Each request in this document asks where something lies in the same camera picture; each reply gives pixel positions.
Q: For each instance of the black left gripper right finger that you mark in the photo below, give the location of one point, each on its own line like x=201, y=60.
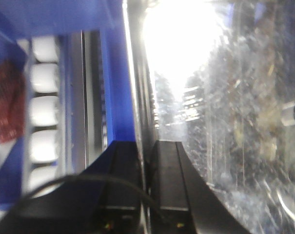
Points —
x=184, y=197

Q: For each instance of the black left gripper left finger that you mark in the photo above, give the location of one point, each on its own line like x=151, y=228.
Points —
x=81, y=204

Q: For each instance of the silver metal tray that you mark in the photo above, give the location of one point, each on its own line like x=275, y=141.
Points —
x=219, y=77

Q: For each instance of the white roller track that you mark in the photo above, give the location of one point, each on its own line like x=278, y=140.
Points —
x=44, y=111

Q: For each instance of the red mesh material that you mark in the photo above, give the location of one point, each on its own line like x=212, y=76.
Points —
x=12, y=102

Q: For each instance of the blue plastic bin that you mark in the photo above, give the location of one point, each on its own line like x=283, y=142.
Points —
x=22, y=20

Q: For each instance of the grey rail left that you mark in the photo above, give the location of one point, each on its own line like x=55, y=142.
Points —
x=88, y=110

